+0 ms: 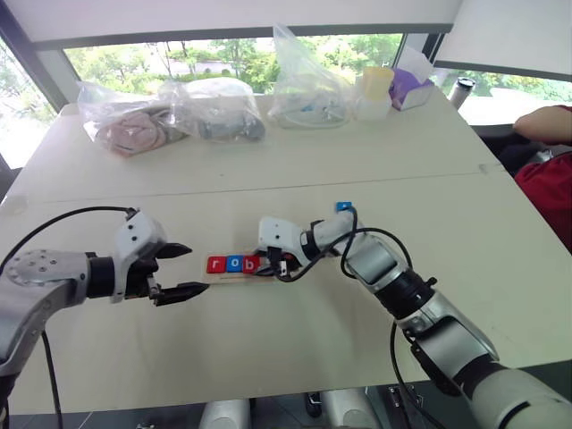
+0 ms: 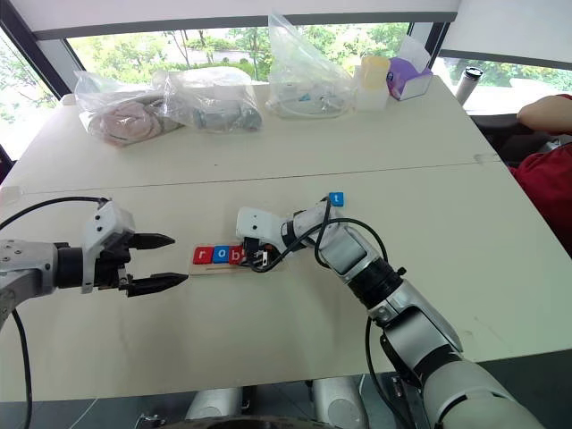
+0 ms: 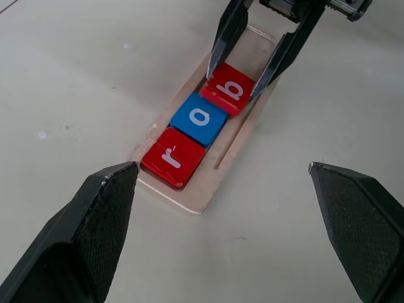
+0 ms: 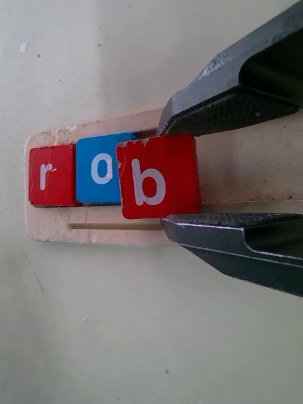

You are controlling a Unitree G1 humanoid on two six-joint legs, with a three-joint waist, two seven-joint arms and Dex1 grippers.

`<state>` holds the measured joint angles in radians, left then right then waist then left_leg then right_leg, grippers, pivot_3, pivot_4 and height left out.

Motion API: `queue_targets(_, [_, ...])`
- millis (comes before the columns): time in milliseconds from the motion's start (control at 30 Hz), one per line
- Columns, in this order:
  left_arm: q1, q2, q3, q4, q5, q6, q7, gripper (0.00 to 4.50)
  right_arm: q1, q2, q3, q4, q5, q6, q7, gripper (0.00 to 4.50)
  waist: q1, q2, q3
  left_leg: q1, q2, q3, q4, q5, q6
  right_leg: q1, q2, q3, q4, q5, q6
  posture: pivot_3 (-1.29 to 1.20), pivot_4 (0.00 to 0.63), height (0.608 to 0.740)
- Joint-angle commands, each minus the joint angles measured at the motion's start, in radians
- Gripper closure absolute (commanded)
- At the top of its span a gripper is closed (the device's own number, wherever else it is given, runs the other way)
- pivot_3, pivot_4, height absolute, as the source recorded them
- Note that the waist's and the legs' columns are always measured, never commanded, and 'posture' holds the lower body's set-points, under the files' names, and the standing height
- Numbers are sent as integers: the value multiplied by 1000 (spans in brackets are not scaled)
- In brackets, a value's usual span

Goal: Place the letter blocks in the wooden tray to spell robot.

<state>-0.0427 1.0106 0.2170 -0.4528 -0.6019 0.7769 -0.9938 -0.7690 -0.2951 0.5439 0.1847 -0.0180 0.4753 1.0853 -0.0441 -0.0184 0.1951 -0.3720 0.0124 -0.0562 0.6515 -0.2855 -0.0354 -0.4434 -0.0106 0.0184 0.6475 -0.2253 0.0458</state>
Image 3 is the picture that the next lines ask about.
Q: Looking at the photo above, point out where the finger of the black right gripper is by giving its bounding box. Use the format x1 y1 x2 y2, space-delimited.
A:
250 0 330 102
206 0 254 80

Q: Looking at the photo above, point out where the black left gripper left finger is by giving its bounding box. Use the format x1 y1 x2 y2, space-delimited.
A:
0 160 140 303

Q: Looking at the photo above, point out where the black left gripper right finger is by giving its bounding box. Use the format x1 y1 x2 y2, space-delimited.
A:
307 161 404 303

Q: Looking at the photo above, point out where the red letter b block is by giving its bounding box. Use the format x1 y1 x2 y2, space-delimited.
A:
201 62 256 116

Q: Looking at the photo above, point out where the blue letter o block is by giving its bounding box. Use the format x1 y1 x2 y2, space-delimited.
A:
170 92 229 148

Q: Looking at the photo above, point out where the red letter r block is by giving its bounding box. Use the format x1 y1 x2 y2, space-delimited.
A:
140 126 206 191

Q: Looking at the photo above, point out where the wooden letter tray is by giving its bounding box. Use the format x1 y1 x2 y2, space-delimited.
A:
126 25 282 215

